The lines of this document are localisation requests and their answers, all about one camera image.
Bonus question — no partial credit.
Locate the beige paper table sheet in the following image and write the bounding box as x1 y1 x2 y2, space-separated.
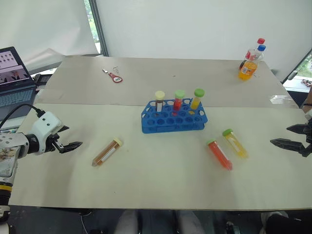
8 103 312 211
36 55 300 109

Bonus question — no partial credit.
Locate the red handheld tool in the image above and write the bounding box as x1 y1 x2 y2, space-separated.
108 72 123 83

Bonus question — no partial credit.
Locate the orange soda bottle blue cap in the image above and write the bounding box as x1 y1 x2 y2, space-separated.
237 44 267 81

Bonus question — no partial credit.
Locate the brown tube cream cap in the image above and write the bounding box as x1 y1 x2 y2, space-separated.
154 90 166 113
92 136 124 168

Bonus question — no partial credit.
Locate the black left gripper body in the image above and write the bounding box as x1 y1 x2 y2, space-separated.
45 133 65 154

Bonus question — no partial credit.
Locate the grey open laptop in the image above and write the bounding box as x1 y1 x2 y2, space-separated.
0 46 38 123

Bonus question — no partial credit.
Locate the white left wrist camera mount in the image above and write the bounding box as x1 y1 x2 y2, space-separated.
31 111 63 155

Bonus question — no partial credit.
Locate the cola bottle red cap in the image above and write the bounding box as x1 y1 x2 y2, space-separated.
239 38 266 70

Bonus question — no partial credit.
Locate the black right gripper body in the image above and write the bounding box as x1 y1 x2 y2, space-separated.
300 131 312 158

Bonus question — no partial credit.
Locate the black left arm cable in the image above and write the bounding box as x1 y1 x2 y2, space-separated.
0 103 46 130

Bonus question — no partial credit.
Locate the blue test tube rack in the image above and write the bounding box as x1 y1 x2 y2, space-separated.
141 97 209 135

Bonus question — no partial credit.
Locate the dark window frame post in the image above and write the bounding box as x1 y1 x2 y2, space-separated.
88 0 109 57

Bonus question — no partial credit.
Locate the red tube green cap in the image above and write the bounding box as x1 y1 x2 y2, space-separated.
206 138 234 172
172 89 186 117

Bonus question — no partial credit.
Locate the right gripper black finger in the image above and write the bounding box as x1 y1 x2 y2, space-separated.
270 138 305 157
286 124 309 135

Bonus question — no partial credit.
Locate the yellow tube green cap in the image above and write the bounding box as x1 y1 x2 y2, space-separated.
222 128 250 160
190 88 206 111

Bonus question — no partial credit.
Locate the black box device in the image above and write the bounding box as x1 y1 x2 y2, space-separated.
32 73 52 86

